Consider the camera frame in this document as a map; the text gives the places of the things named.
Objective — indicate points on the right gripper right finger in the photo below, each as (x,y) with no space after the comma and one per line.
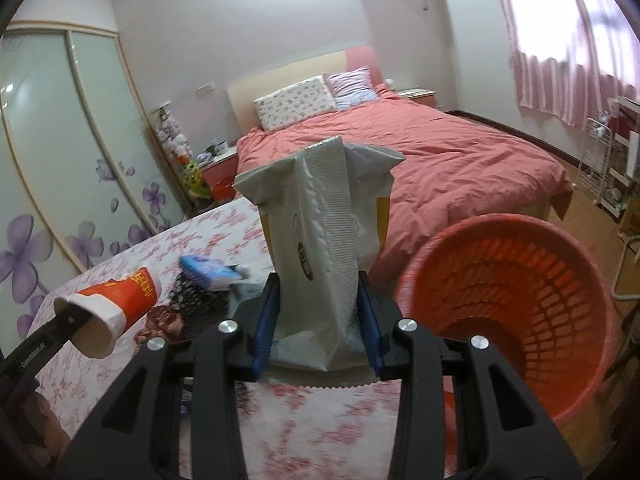
(383,332)

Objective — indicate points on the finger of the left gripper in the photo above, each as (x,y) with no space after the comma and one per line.
(33,353)

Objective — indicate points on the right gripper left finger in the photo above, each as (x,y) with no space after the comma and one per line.
(248,331)

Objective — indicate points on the black white patterned cloth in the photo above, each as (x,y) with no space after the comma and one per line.
(198,308)

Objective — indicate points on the red white paper cup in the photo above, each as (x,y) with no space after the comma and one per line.
(113,307)

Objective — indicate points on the silver snack bag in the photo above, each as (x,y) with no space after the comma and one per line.
(325,212)

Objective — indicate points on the person left hand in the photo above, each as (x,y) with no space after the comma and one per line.
(32,438)

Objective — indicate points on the blue white tissue pack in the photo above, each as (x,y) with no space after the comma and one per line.
(211,275)

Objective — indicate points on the brown striped scrunchie cloth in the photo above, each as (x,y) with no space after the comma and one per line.
(161,322)

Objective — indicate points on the floral pink white tablecloth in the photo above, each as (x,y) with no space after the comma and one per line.
(287,432)

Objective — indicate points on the hanging plush toys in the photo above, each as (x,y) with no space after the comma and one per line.
(179,153)

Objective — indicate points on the red left nightstand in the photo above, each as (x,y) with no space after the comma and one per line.
(219,174)

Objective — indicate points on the red plastic laundry basket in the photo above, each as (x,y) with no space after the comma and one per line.
(532,290)

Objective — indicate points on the coral red bed duvet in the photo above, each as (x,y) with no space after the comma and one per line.
(453,169)

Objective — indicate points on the mugs on nightstand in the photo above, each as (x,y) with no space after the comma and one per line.
(218,147)

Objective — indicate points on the glass floral wardrobe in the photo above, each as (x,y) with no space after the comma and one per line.
(82,178)

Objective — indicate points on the beige pink headboard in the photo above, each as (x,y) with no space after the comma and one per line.
(242,93)

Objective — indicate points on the white floral pillow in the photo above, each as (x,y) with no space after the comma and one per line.
(294,103)

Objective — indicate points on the right nightstand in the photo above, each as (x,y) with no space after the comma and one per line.
(419,96)

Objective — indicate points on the pink striped pillow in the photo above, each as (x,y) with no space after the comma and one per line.
(351,88)

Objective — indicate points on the pink window curtain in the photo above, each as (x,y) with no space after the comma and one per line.
(569,58)

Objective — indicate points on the white wire rack shelf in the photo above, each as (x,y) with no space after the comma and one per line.
(608,167)

